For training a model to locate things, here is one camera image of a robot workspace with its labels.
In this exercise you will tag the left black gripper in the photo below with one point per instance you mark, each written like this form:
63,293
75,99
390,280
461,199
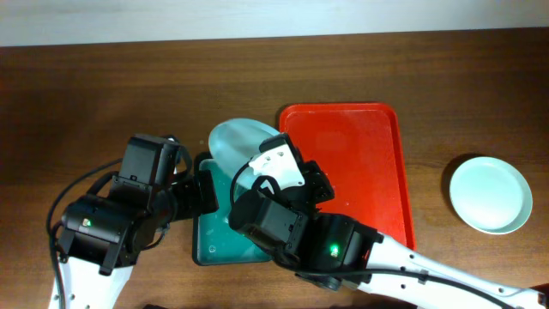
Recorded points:
205,189

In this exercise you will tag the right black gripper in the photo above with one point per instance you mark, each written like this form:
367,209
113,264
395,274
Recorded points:
314,177

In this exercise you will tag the white plate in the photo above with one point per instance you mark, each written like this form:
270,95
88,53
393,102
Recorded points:
235,142
490,195

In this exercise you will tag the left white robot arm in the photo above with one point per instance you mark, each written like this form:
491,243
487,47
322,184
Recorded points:
127,210

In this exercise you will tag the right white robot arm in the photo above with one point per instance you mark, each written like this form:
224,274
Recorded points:
338,251

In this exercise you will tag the dark green water tray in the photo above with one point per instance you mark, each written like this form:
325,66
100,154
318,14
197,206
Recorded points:
214,242

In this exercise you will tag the red plastic tray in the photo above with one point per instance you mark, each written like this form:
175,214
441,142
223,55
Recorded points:
358,146

